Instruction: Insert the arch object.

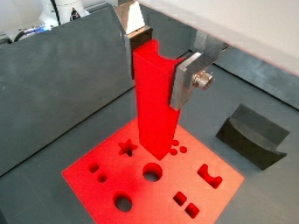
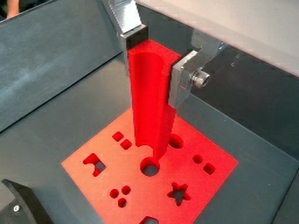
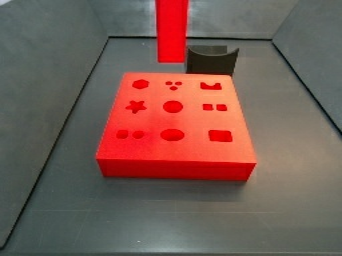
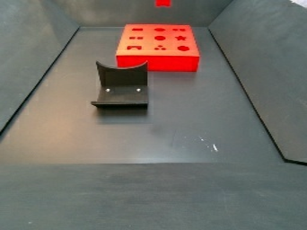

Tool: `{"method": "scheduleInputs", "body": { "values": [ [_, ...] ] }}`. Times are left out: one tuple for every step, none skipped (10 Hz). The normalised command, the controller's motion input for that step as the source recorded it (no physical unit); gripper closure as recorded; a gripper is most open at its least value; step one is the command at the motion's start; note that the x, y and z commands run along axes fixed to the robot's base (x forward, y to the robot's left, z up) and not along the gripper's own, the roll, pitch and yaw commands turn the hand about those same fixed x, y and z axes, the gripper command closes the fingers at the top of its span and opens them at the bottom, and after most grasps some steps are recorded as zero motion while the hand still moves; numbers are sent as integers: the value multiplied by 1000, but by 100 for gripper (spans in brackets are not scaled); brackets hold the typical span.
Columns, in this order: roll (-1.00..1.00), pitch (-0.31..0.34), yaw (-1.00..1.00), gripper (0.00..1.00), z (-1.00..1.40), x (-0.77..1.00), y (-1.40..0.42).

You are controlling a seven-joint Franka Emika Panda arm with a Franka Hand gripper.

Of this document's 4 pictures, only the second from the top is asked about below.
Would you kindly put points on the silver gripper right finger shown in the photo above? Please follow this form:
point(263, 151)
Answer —
point(187, 70)

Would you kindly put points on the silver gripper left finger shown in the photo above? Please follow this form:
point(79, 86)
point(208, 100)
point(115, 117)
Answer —
point(131, 30)

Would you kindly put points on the red arch block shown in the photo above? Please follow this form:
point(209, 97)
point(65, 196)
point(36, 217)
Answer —
point(149, 63)

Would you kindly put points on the red shape sorter board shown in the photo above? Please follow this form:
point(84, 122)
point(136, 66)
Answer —
point(133, 190)

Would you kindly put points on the black bracket corner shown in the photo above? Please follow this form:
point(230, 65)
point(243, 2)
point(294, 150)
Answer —
point(24, 210)

